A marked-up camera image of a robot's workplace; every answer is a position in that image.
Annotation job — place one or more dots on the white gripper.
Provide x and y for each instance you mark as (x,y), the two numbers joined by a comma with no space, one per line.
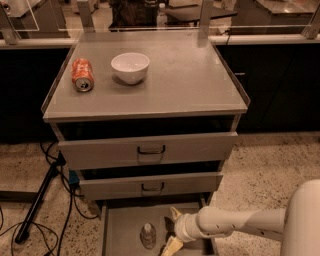
(184,226)

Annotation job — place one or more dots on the clear plastic water bottle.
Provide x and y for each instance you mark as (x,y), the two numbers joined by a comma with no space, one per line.
(148,236)

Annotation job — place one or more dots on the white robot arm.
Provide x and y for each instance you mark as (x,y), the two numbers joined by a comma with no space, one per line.
(296,227)

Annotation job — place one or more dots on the grey bottom drawer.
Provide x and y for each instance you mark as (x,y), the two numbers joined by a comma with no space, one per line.
(124,219)

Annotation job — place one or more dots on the grey drawer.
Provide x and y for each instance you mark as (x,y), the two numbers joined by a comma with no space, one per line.
(122,152)
(130,187)
(124,219)

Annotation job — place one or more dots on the grey middle drawer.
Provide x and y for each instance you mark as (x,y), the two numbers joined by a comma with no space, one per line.
(130,187)

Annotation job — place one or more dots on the grey top drawer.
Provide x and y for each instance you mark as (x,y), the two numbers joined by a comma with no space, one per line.
(122,152)

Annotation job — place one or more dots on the grey drawer cabinet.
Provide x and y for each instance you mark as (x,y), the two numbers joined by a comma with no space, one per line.
(187,90)

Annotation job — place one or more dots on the black thermos bottle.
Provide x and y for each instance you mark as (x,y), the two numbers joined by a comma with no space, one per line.
(151,7)

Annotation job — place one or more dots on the black tripod leg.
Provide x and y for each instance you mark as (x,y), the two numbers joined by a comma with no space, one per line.
(52,172)

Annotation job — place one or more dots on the white ceramic bowl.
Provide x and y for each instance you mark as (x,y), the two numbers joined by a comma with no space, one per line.
(130,67)

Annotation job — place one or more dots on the orange soda can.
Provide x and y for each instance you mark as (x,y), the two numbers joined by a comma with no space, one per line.
(82,75)

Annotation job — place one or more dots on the dark background table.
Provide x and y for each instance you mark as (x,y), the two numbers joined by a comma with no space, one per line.
(184,15)

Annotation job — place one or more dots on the person in dark clothes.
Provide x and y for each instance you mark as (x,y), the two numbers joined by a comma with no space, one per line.
(128,13)

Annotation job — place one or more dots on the clear acrylic barrier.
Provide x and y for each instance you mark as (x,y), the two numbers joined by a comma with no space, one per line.
(42,22)

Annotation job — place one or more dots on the black middle drawer handle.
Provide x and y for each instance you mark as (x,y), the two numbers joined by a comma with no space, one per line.
(158,188)

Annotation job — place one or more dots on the black drawer handle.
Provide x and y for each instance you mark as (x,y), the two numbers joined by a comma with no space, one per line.
(158,188)
(149,151)

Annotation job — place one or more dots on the black top drawer handle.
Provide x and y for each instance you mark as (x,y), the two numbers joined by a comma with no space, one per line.
(149,151)

